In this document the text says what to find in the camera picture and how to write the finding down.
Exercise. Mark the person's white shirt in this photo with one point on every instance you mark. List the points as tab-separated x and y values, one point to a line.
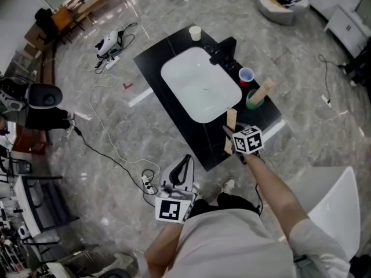
232	242

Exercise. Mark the black white oval backpack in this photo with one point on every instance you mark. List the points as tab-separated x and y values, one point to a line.
45	97

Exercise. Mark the orange chair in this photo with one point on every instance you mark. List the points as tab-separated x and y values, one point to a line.
61	20

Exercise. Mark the grey beanbag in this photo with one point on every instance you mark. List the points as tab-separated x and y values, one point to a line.
278	11

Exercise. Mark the person's white shoe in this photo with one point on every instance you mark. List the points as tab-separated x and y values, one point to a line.
229	184
197	190

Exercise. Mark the wooden stick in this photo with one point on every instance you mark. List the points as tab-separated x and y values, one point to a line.
232	119

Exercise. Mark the white sink basin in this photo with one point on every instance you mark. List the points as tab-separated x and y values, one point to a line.
197	82

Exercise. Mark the black frame shelf rack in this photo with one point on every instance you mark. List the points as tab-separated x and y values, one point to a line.
39	197

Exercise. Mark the black vanity counter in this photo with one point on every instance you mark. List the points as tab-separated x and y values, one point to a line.
203	143

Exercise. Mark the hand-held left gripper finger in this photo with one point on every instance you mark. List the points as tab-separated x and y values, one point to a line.
189	175
166	177

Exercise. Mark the brown wooden cabinet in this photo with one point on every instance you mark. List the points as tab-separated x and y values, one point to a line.
29	146

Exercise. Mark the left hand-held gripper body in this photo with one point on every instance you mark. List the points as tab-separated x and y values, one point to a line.
169	210

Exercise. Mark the white paper cup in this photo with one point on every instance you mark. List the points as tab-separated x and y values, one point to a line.
195	33

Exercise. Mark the person's right forearm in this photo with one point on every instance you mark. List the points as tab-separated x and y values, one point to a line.
269	190

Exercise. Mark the white device with black base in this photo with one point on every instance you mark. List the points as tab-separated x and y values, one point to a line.
105	42

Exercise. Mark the cardboard box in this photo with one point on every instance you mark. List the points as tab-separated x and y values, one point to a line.
32	36

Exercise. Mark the black office chair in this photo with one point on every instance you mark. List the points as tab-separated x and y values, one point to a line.
43	17

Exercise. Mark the white plastic chair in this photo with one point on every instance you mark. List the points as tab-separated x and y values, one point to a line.
336	210

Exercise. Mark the green cup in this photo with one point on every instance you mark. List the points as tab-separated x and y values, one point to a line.
250	104

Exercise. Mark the red plastic cup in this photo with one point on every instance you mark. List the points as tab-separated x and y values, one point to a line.
246	75

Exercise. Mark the wooden block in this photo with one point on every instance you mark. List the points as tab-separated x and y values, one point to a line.
263	90

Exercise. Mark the black faucet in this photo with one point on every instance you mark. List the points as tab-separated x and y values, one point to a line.
224	49

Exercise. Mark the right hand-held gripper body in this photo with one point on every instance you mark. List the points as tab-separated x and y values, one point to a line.
248	139

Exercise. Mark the person's left forearm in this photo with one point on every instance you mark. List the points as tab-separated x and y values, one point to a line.
162	248

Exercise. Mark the person's black shorts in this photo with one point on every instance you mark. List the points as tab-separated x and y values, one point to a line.
226	204

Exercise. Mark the white cabinet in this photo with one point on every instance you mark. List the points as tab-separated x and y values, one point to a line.
346	25

